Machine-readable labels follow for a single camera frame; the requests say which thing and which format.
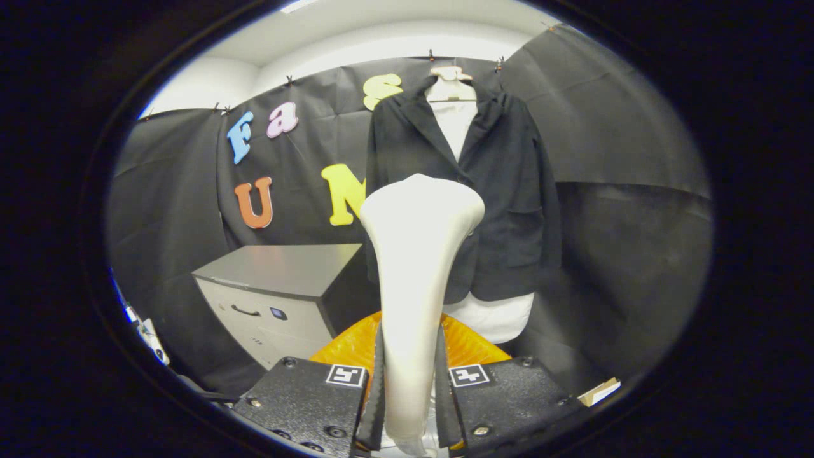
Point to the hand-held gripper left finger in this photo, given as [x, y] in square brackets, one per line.
[305, 401]

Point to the white and blue equipment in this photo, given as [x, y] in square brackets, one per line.
[149, 337]

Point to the ceiling light panel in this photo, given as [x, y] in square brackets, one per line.
[296, 5]

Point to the white plastic hanger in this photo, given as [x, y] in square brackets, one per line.
[450, 89]

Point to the black suit jacket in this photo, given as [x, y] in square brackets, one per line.
[509, 165]

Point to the black backdrop cloth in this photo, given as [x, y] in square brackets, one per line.
[636, 127]

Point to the grey cabinet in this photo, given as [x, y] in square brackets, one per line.
[280, 267]

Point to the white dress form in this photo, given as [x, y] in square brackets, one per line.
[496, 318]

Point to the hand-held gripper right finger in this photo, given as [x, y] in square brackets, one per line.
[509, 401]

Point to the small cardboard box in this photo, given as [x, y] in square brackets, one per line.
[601, 391]

